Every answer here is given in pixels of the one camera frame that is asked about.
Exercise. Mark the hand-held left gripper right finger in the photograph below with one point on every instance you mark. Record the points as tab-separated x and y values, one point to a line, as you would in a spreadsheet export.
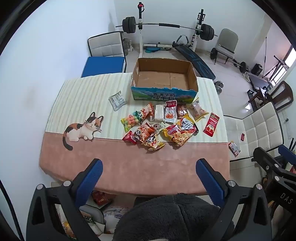
209	178

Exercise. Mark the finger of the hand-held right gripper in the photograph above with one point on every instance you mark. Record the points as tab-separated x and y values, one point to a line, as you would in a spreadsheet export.
260	155
286	150

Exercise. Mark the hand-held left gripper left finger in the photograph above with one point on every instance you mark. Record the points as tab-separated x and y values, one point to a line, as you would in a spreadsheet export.
92	176

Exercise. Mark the yellow noodle snack packet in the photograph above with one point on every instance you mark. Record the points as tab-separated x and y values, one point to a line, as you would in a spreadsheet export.
178	136

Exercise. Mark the small dark red snack packet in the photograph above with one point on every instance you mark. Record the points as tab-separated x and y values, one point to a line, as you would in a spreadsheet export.
129	138

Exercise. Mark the yellow and red snack packet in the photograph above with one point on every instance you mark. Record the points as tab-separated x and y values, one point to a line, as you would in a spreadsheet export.
187	124

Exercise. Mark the colourful candy ball packet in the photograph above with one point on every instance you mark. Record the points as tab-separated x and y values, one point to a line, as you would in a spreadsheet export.
130	121

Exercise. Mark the yellow panda snack packet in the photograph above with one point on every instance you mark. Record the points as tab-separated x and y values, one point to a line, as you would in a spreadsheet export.
152	143

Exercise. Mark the orange panda snack packet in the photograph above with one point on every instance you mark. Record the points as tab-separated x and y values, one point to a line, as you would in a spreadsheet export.
143	132
145	111

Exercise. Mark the dark brown snack packet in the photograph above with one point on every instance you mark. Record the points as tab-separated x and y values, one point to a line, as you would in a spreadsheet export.
182	112

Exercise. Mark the pale green snack packet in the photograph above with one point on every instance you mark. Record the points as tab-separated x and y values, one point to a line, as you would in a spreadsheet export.
159	126

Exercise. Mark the red and white snack packet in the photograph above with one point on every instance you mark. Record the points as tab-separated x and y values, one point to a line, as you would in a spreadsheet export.
170	112

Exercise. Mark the cardboard box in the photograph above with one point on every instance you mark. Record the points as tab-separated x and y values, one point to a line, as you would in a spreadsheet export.
161	80

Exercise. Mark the red snack bag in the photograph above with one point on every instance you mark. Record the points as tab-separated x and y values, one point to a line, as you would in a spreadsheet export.
101	198

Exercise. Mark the tiny red packet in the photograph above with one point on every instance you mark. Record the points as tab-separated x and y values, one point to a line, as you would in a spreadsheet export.
242	137

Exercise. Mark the red and white small packet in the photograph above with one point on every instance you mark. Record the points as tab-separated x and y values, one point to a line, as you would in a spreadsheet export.
234	148

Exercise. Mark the cat print table cover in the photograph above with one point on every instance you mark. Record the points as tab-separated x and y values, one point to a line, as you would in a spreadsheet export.
115	162

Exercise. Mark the brown wooden chair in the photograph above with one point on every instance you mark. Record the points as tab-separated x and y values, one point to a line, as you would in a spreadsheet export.
286	97

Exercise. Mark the flat red snack packet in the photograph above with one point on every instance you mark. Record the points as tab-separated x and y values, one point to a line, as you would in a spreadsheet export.
211	125

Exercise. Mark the grey fleece clothing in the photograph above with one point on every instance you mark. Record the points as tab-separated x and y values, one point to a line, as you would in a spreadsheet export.
171	217

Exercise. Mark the yellow edged pale snack packet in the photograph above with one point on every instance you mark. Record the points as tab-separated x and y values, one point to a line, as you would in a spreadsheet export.
197	110

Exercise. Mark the silver labelled snack packet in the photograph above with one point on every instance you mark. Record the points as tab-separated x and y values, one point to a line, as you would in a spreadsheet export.
117	101

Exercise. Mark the small dumbbell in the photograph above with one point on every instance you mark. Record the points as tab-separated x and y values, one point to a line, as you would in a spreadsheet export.
218	85

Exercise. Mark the black speaker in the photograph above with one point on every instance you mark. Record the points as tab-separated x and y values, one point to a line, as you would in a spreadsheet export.
256	69

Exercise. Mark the short barbell with black plates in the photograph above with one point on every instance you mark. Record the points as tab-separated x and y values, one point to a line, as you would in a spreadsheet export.
242	67

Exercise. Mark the blue seat cushion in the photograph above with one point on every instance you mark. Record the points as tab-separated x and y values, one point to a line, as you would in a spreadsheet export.
103	67

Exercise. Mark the black weight bench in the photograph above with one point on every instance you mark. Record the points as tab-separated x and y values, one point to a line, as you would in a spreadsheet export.
196	61

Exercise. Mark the grey chair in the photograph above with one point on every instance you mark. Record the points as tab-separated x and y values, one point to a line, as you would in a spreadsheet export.
227	41

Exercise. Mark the blue balance disc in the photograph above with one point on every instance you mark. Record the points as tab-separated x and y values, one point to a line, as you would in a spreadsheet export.
150	49

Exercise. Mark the white barbell rack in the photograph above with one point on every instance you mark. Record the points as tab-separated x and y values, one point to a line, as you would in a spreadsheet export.
140	34

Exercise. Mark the long barbell with black plates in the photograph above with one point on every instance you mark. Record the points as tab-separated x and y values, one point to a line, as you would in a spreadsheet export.
129	25

